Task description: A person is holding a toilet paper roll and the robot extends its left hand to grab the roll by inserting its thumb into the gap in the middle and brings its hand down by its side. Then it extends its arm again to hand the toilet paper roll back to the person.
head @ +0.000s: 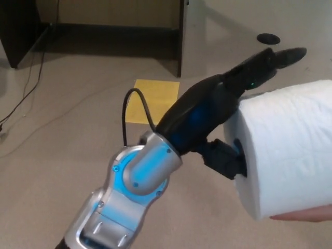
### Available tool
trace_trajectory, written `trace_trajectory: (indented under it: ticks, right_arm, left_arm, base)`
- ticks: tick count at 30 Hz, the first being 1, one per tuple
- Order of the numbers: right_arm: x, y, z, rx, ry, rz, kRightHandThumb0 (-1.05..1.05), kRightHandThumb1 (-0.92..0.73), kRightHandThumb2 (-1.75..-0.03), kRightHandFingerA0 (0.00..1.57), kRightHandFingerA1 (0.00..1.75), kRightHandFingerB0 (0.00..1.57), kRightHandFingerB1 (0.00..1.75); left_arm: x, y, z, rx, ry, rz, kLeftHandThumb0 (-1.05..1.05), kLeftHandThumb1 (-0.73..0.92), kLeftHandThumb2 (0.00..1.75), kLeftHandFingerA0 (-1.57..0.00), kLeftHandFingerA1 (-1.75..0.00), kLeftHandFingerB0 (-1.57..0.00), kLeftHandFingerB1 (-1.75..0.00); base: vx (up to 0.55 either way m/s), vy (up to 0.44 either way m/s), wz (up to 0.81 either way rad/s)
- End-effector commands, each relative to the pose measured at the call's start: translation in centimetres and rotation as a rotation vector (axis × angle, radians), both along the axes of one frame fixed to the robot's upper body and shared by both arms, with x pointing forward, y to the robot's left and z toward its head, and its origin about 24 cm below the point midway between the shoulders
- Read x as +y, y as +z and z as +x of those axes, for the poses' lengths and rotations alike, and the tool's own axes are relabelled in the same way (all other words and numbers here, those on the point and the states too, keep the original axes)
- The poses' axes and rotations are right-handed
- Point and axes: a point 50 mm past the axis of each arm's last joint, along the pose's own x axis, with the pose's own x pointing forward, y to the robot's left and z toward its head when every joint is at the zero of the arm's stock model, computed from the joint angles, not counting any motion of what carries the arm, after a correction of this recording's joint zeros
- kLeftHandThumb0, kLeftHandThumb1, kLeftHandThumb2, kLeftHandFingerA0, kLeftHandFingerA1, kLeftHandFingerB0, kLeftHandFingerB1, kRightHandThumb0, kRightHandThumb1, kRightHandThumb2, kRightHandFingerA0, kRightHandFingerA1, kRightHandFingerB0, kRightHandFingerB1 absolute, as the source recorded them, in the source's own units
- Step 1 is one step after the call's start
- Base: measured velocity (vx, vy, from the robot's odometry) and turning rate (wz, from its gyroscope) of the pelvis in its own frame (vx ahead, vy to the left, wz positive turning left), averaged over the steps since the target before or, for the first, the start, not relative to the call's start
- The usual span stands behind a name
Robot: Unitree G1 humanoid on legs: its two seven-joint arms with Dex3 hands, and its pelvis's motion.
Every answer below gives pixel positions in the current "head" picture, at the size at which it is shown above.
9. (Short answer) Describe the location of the thin black cable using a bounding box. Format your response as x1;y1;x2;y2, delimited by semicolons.
5;53;34;121

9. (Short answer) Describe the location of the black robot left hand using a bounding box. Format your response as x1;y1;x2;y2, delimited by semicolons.
155;47;308;181

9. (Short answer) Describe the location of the yellow paper sheet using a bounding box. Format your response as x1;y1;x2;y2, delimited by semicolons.
126;79;180;125

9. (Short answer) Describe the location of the person's bare hand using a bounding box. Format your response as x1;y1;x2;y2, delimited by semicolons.
269;204;332;223

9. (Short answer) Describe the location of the dark wooden desk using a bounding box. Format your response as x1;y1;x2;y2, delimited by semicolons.
0;0;190;78

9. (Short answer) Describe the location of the black round floor cap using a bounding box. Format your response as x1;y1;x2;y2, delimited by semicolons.
257;33;281;44

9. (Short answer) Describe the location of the grey cable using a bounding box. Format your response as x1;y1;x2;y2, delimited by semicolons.
0;85;135;158

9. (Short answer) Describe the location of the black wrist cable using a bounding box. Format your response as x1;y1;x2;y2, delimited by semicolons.
121;88;157;145

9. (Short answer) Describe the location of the white toilet paper roll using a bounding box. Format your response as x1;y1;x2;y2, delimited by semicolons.
223;79;332;223

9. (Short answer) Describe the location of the thick black cable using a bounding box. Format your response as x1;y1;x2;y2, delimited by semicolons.
0;22;52;123

